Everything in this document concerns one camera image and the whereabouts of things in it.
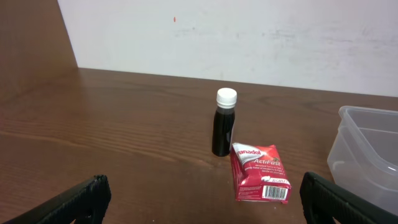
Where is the red Panadol ActiFast box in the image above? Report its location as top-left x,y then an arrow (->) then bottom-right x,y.
230,143 -> 292,203

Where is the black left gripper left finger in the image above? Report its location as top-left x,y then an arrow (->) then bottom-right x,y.
7,175 -> 111,224

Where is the clear plastic container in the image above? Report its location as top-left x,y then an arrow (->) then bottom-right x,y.
327,106 -> 397,215

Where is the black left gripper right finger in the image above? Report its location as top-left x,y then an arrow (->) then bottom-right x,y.
300,172 -> 397,224

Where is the dark bottle with white cap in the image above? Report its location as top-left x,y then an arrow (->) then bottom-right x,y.
211,88 -> 237,157

